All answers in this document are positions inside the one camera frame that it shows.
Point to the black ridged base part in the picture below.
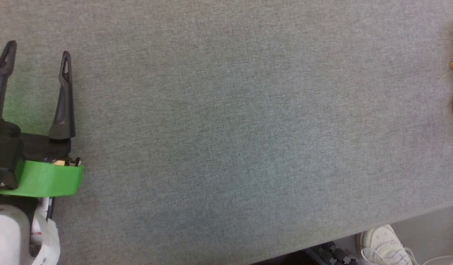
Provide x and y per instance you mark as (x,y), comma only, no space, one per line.
(333,254)

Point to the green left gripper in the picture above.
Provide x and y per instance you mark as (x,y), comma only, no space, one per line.
(46,180)

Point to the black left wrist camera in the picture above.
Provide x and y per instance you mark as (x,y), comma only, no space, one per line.
(6,154)

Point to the white sneaker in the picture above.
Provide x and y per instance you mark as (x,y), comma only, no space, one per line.
(384,243)

